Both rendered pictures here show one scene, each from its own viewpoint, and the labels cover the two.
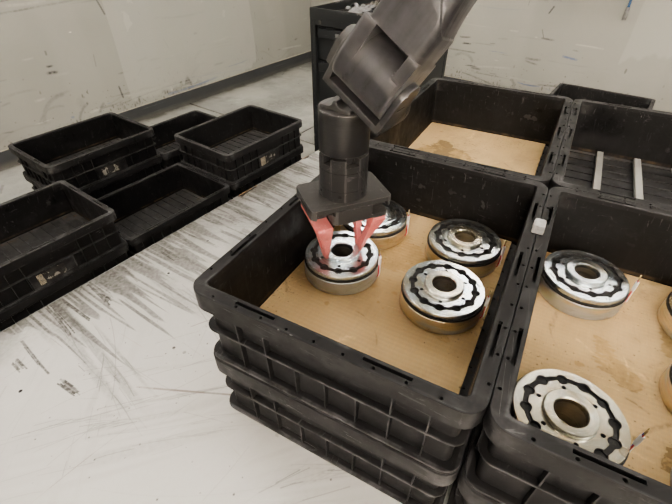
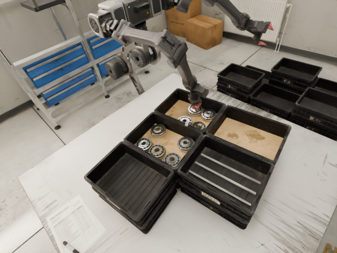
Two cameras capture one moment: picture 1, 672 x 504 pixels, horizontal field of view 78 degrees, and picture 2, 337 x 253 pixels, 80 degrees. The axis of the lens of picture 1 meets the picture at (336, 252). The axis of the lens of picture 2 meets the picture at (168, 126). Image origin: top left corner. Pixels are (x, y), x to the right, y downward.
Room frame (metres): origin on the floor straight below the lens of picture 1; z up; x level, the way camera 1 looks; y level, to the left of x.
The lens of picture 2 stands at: (0.50, -1.10, 1.84)
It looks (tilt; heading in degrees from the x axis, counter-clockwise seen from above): 46 degrees down; 105
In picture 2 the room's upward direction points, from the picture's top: 9 degrees counter-clockwise
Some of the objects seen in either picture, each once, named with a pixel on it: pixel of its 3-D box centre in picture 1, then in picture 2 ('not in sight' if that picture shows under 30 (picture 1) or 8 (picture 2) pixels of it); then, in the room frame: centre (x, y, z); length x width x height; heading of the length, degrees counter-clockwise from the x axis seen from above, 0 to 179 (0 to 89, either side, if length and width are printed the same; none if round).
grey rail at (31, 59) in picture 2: not in sight; (81, 37); (-1.01, 1.23, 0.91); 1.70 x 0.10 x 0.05; 54
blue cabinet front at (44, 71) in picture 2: not in sight; (65, 75); (-1.22, 0.89, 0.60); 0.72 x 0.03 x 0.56; 54
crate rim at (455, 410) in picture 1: (396, 235); (189, 108); (0.40, -0.07, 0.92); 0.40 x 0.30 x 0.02; 151
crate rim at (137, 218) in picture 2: not in sight; (128, 175); (0.12, -0.60, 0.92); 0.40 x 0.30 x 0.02; 151
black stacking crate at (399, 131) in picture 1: (470, 148); (245, 136); (0.75, -0.26, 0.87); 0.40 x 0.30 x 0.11; 151
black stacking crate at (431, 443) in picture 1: (392, 266); (189, 114); (0.40, -0.07, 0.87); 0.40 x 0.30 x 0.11; 151
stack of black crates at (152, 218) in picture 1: (169, 236); (271, 109); (1.20, 0.61, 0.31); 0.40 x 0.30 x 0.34; 144
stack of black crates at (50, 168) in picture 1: (104, 190); (289, 86); (1.43, 0.93, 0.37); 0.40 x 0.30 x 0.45; 144
